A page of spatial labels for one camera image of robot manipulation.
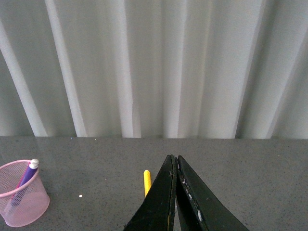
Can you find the purple marker pen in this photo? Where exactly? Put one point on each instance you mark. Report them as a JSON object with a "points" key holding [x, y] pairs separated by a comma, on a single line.
{"points": [[28, 175]]}

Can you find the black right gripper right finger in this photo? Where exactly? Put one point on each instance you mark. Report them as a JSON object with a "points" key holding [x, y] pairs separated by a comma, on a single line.
{"points": [[198, 208]]}

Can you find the white pleated curtain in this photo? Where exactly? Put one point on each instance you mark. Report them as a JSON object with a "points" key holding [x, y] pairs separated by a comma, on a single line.
{"points": [[154, 68]]}

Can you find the yellow marker pen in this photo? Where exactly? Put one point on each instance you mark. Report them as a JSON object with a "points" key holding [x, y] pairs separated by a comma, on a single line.
{"points": [[147, 181]]}

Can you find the pink mesh pen cup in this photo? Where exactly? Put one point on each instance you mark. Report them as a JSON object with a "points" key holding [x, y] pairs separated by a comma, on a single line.
{"points": [[35, 201]]}

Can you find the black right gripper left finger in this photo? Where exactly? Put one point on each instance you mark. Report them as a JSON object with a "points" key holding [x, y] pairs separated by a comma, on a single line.
{"points": [[157, 211]]}

